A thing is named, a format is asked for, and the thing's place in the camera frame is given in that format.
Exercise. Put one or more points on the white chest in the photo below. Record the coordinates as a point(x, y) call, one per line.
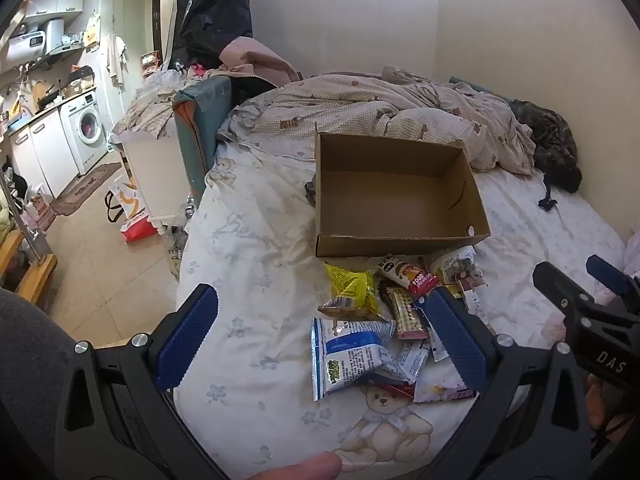
point(155, 180)

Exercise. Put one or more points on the pink white snack packet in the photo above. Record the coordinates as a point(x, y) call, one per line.
point(440, 391)

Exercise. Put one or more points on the person's right hand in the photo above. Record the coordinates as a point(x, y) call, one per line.
point(602, 405)

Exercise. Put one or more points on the wooden furniture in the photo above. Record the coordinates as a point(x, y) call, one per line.
point(30, 272)

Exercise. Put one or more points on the white base cabinets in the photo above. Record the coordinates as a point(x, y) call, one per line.
point(42, 150)

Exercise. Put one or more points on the white washing machine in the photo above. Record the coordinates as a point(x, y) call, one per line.
point(85, 130)

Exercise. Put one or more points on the patterned floor rug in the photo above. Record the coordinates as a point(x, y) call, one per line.
point(85, 187)

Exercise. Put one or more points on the tall white cabinet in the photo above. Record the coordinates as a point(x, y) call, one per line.
point(107, 120)

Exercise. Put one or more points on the white red shopping bag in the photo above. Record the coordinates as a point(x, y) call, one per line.
point(132, 210)

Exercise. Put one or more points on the person's dark trouser leg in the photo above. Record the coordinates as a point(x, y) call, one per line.
point(27, 360)

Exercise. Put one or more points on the red label rice cake packet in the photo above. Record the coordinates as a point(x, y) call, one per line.
point(407, 272)

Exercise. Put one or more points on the white wall cabinets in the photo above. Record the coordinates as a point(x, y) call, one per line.
point(55, 5)

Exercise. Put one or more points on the pink garment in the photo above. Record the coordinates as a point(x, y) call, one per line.
point(260, 62)

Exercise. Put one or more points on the checked bear print duvet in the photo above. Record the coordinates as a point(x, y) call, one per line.
point(360, 105)

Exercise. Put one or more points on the person's left hand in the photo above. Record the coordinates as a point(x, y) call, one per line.
point(300, 467)

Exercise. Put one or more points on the small white snack sachet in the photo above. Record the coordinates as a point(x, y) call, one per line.
point(412, 357)

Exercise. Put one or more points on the hanging towel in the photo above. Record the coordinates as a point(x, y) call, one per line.
point(114, 60)

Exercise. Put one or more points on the camouflage jacket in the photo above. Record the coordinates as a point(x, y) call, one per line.
point(550, 135)

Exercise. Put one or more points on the teal pillow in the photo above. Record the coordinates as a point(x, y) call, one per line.
point(475, 87)

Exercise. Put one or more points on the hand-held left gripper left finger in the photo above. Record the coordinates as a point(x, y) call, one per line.
point(187, 340)

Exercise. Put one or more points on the black plastic bag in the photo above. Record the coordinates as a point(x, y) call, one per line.
point(215, 10)

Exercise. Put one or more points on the blue white snack bag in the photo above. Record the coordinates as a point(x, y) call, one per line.
point(350, 355)

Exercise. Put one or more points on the pile of clothes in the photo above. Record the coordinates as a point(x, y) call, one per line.
point(150, 105)

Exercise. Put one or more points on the white water heater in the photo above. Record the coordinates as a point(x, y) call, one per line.
point(37, 37)

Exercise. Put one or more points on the yellow snack packet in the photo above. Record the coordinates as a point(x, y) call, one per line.
point(350, 287)

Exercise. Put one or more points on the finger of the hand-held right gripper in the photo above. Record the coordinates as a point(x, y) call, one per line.
point(557, 285)
point(605, 270)

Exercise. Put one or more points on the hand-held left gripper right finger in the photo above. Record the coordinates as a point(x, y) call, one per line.
point(455, 345)

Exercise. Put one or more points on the brown cardboard box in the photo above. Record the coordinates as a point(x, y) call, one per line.
point(390, 200)

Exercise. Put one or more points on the clear white snack packet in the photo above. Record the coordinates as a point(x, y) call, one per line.
point(455, 265)

